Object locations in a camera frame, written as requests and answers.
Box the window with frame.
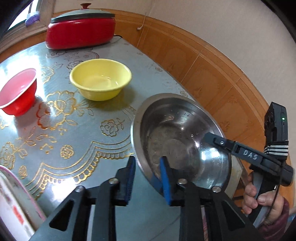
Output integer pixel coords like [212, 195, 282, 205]
[1, 0, 55, 52]

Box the grey cooker lid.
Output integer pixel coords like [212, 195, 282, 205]
[51, 9, 115, 24]

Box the purple cloth on sill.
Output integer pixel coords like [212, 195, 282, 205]
[25, 11, 40, 27]

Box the floral blue tablecloth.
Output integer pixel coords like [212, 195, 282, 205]
[0, 36, 246, 241]

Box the large floral rimmed plate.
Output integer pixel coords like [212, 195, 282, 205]
[1, 165, 46, 231]

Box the red electric cooker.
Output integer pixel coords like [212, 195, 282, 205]
[46, 18, 115, 50]

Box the stainless steel bowl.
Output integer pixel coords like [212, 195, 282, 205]
[130, 93, 232, 194]

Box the yellow plastic bowl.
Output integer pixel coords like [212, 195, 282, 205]
[69, 59, 132, 101]

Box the black tracking camera box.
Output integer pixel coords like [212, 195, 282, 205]
[264, 102, 288, 162]

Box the person right hand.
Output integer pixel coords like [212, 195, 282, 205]
[242, 173, 285, 227]

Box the white deep plate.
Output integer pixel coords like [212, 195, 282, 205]
[1, 173, 35, 240]

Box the red plastic bowl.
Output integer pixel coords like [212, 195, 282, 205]
[1, 68, 37, 116]

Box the white power cord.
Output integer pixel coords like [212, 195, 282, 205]
[136, 0, 156, 31]

